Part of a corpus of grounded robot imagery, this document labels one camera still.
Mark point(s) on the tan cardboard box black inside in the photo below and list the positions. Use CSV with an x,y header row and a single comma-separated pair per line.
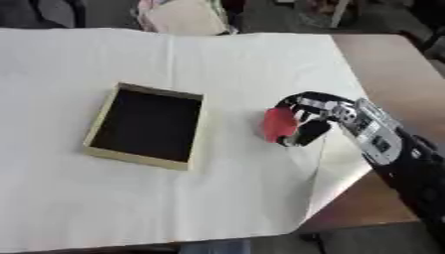
x,y
148,127

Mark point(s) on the black chair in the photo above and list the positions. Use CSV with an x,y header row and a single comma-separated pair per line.
x,y
42,12

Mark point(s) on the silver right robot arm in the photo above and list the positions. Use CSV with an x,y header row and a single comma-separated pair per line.
x,y
394,149

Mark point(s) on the pale bag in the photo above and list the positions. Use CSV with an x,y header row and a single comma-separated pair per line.
x,y
184,16

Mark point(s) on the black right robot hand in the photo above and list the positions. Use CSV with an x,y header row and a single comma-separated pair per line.
x,y
316,127

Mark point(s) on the white table leg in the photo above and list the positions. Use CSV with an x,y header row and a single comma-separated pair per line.
x,y
341,12

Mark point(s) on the red block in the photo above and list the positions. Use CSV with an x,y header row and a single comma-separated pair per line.
x,y
278,125

